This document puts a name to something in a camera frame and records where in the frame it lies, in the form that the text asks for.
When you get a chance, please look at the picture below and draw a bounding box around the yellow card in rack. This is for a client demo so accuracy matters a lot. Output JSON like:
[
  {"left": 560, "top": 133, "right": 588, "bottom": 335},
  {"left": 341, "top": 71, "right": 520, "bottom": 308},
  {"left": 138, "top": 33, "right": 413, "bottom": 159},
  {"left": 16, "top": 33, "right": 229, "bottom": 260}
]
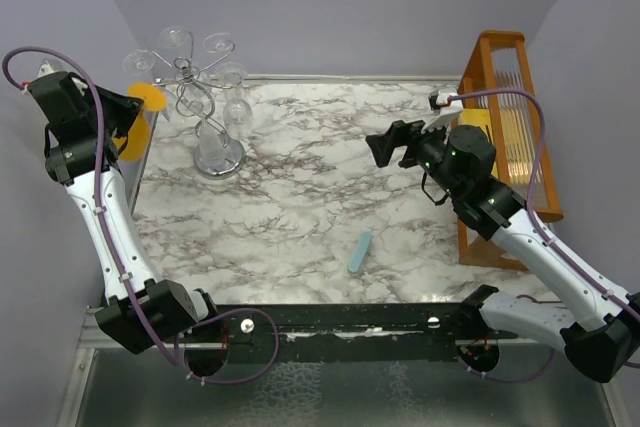
[{"left": 459, "top": 109, "right": 492, "bottom": 136}]

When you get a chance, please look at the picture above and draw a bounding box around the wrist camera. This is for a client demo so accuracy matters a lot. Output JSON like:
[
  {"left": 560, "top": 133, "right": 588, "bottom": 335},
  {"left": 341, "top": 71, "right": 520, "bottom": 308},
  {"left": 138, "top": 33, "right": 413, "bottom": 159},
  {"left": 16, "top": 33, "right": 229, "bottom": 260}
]
[
  {"left": 37, "top": 58, "right": 87, "bottom": 92},
  {"left": 421, "top": 88, "right": 464, "bottom": 134}
]

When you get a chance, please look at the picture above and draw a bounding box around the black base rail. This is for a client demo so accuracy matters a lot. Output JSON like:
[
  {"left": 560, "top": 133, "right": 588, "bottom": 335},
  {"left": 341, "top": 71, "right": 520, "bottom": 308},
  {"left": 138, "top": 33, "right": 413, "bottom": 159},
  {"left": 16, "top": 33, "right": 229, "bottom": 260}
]
[{"left": 181, "top": 303, "right": 515, "bottom": 364}]

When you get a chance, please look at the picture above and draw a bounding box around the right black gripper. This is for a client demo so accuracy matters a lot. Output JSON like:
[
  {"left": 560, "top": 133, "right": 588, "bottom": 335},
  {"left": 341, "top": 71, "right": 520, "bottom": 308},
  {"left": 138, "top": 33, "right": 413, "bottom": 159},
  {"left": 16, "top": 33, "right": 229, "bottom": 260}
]
[{"left": 368, "top": 112, "right": 464, "bottom": 199}]

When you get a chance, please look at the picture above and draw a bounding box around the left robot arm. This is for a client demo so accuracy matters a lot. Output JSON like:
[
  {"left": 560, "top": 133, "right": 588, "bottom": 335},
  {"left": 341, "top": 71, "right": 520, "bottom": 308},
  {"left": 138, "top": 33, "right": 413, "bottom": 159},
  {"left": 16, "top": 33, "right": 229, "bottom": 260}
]
[{"left": 27, "top": 71, "right": 221, "bottom": 354}]

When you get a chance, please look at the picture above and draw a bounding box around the wooden dish rack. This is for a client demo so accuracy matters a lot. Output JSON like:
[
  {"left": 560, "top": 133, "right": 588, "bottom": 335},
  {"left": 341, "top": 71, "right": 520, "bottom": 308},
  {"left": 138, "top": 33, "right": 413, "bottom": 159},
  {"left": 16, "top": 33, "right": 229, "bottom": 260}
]
[{"left": 448, "top": 30, "right": 564, "bottom": 273}]

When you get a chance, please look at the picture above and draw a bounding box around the yellow plastic wine glass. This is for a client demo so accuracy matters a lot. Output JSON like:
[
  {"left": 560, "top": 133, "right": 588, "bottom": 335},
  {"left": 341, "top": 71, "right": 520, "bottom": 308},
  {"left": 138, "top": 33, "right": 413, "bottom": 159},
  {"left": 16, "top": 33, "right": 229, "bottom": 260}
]
[{"left": 112, "top": 82, "right": 167, "bottom": 162}]

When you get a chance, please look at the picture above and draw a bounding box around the clear ribbed wine glass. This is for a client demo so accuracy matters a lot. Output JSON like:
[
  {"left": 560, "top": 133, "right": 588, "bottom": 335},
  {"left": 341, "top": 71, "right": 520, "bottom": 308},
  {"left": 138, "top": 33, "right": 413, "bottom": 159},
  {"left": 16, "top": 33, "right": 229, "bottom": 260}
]
[{"left": 199, "top": 121, "right": 225, "bottom": 168}]

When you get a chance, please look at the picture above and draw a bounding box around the chrome wine glass rack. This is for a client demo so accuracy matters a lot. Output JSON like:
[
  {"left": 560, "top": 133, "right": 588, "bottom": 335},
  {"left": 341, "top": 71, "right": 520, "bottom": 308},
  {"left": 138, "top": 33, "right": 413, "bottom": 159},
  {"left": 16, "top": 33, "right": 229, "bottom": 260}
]
[{"left": 152, "top": 33, "right": 245, "bottom": 180}]

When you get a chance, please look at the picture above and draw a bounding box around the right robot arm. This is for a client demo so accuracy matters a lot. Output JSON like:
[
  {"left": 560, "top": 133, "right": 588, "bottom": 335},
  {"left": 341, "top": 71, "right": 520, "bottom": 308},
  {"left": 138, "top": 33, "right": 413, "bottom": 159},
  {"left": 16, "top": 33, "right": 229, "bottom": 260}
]
[{"left": 365, "top": 121, "right": 639, "bottom": 383}]

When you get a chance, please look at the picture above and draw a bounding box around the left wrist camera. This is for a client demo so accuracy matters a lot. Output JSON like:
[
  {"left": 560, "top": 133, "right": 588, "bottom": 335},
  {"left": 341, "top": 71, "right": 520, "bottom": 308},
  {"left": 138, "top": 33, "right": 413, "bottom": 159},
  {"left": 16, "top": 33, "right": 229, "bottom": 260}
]
[{"left": 37, "top": 58, "right": 87, "bottom": 92}]

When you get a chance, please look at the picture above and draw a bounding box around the light blue eraser bar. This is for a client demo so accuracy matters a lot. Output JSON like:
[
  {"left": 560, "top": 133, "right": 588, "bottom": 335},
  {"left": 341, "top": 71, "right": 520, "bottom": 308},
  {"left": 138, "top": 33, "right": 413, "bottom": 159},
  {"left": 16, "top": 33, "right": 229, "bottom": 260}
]
[{"left": 347, "top": 232, "right": 372, "bottom": 276}]

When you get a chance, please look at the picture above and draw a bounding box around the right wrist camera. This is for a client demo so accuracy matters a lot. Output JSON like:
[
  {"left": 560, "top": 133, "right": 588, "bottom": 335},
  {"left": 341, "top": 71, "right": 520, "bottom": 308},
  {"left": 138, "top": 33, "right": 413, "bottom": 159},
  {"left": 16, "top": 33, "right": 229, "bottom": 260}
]
[{"left": 421, "top": 88, "right": 464, "bottom": 134}]

